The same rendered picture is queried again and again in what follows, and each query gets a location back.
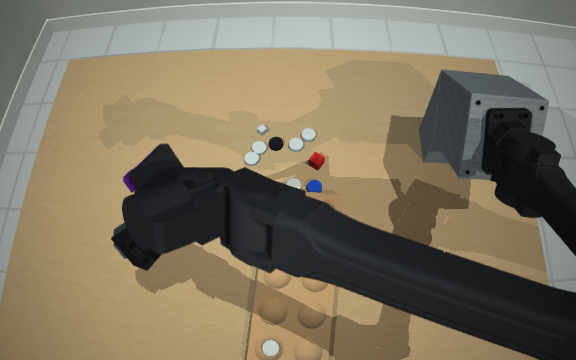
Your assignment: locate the red cube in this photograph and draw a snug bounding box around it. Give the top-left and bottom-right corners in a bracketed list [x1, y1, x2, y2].
[309, 152, 325, 170]

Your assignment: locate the blue disc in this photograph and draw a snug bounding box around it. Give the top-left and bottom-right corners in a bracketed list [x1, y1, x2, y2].
[307, 180, 322, 193]

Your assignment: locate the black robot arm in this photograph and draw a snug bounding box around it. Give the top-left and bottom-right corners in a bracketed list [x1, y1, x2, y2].
[111, 108, 576, 360]

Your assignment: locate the white disc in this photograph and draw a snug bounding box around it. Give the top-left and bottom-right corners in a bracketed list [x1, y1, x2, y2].
[262, 340, 280, 356]
[286, 178, 301, 189]
[302, 128, 316, 142]
[289, 138, 303, 152]
[245, 152, 259, 166]
[252, 141, 266, 156]

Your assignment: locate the tan tray with round pockets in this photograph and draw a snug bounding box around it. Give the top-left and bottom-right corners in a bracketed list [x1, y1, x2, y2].
[246, 192, 341, 360]

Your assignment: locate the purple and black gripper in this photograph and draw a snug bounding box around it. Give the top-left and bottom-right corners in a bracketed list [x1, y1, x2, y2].
[123, 144, 196, 193]

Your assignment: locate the black disc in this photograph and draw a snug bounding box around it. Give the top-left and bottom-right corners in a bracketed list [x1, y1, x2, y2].
[269, 137, 283, 151]

